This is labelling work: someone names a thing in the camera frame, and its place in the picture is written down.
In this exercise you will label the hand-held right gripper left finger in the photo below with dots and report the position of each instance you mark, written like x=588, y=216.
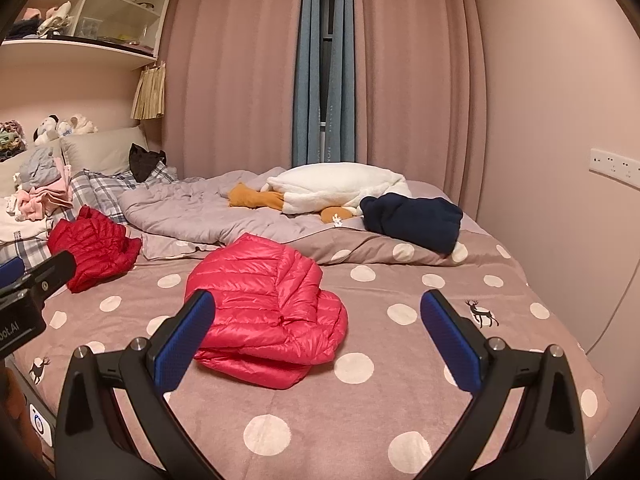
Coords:
x=185, y=340

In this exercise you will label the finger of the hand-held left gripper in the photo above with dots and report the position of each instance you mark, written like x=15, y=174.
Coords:
x=50, y=272
x=10, y=270

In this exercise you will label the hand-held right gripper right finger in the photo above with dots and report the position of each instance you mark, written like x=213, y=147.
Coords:
x=450, y=345

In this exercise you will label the pink-red hooded down jacket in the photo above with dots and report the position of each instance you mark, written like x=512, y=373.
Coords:
x=260, y=300

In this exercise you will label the pile of pink grey clothes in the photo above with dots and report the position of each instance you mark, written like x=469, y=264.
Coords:
x=42, y=185

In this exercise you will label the clothes pile on shelf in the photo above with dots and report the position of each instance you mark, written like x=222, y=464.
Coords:
x=47, y=20

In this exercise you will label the plaid pillow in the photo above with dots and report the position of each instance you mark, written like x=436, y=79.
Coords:
x=100, y=190
x=25, y=252

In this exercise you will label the white folded shirt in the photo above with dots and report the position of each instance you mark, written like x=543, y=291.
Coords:
x=22, y=230

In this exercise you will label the dark red down jacket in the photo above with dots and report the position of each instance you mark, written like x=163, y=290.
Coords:
x=95, y=245

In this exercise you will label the polka dot bed cover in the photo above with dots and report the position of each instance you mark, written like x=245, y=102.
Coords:
x=400, y=410

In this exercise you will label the floral cloth bundle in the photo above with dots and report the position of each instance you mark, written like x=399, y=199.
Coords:
x=11, y=141

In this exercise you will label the grey quilt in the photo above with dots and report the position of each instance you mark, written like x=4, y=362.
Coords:
x=200, y=210

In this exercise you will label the navy blue fleece garment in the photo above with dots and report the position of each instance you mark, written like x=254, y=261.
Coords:
x=410, y=220

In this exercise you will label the beige pillow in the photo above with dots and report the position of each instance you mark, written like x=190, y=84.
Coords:
x=105, y=150

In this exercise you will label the black and white plush dog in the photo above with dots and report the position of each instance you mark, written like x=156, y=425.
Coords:
x=47, y=131

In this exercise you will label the black cloth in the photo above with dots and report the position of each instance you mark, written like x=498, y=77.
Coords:
x=145, y=162

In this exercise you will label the white goose plush toy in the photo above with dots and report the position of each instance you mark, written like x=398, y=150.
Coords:
x=335, y=187

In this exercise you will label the pink curtain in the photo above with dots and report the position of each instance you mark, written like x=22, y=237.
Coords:
x=415, y=70
x=235, y=70

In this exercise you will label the blue curtain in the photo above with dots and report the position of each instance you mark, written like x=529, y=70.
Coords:
x=342, y=70
x=305, y=70

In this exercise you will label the window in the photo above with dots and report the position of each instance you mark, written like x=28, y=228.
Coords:
x=324, y=60

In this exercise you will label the white wall shelf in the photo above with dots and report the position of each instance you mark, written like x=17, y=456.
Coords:
x=75, y=55

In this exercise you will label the white wall outlet strip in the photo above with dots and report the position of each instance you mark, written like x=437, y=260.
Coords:
x=615, y=165

